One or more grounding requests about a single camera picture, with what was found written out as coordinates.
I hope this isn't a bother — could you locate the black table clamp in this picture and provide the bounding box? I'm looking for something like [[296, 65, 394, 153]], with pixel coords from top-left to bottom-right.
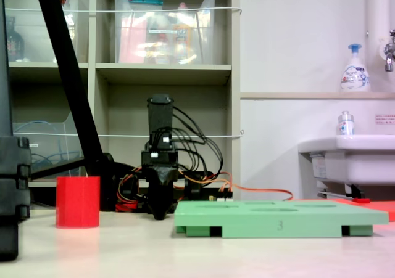
[[184, 170, 214, 202]]

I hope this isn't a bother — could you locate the notched black stack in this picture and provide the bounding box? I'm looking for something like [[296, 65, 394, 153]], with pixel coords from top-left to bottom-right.
[[0, 136, 31, 262]]

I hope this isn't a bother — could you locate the flat orange-red block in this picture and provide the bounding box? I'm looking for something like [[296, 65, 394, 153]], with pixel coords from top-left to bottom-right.
[[297, 197, 395, 222]]

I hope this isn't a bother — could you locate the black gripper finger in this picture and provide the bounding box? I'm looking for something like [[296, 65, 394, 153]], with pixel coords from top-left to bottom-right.
[[146, 166, 180, 221]]

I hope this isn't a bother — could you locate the beige shelf unit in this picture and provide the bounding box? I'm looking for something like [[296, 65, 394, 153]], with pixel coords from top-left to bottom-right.
[[0, 0, 241, 210]]

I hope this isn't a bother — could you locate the dark grey post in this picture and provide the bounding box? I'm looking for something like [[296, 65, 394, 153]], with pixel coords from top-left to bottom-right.
[[0, 0, 14, 137]]

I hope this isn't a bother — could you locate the clear bin with blue cables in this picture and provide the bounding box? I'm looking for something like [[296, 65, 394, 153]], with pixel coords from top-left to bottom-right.
[[12, 111, 86, 182]]

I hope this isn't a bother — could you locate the small clear sanitizer bottle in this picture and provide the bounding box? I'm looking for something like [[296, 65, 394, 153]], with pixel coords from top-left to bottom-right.
[[338, 110, 355, 136]]

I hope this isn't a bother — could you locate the green shape sorter board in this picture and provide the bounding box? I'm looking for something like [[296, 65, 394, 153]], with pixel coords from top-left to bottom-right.
[[173, 200, 389, 239]]

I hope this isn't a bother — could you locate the orange cable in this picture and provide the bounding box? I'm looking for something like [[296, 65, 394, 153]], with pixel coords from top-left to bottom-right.
[[172, 171, 294, 202]]

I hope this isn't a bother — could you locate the large clear plastic bin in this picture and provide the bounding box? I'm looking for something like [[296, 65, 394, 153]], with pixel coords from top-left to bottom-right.
[[113, 0, 217, 65]]

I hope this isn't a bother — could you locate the white foam soap pump bottle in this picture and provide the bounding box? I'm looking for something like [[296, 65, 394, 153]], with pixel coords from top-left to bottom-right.
[[340, 43, 372, 93]]

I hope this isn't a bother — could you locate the dark round bottle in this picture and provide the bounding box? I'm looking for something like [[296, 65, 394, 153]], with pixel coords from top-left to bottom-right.
[[5, 15, 25, 62]]

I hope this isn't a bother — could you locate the red-print wall sign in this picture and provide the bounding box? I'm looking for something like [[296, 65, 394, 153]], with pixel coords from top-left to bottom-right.
[[375, 113, 395, 125]]

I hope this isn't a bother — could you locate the red octagonal pillar block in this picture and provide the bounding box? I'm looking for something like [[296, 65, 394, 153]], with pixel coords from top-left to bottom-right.
[[55, 176, 101, 229]]

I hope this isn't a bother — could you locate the red orange wire bundle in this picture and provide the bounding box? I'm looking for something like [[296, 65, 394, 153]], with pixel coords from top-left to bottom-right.
[[115, 166, 149, 213]]

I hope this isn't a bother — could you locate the white cord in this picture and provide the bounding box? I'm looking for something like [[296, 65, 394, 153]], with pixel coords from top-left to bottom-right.
[[4, 6, 242, 15], [12, 129, 245, 139]]

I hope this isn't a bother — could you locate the white sink basin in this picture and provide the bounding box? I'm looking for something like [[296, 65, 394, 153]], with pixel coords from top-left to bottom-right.
[[297, 134, 395, 198]]

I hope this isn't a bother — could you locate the chrome faucet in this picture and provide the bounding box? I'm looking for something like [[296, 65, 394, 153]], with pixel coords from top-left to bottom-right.
[[382, 29, 395, 73]]

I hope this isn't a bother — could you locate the clear bin with bottles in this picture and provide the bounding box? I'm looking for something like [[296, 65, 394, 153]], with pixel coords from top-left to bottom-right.
[[4, 0, 80, 63]]

